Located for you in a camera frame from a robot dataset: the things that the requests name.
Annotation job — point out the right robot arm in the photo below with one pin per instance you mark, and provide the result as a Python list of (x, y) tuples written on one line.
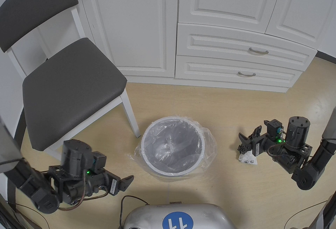
[(312, 170)]

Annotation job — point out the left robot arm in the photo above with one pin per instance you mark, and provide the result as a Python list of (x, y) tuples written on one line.
[(42, 191)]

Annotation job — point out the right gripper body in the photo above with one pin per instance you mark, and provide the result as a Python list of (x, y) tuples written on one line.
[(262, 145)]

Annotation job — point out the white printed paper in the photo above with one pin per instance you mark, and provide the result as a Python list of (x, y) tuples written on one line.
[(248, 160)]

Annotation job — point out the clear plastic bag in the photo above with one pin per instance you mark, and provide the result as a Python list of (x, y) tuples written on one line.
[(210, 144)]

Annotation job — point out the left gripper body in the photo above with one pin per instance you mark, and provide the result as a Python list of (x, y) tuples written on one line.
[(97, 183)]

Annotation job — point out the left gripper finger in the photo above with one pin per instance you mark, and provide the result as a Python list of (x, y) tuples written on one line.
[(125, 183)]

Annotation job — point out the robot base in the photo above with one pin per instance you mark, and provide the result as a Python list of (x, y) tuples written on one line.
[(183, 214)]

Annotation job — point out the white chair with grey cushions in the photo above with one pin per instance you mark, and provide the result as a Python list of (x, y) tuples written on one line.
[(73, 78)]

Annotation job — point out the white wardrobe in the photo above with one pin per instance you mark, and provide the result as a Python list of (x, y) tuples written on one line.
[(223, 12)]

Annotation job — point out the white trash bin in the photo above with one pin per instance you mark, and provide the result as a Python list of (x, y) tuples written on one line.
[(168, 171)]

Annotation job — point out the black plastic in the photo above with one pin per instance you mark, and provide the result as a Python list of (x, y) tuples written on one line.
[(242, 149)]

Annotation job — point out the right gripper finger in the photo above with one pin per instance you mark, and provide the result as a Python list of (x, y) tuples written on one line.
[(246, 139)]

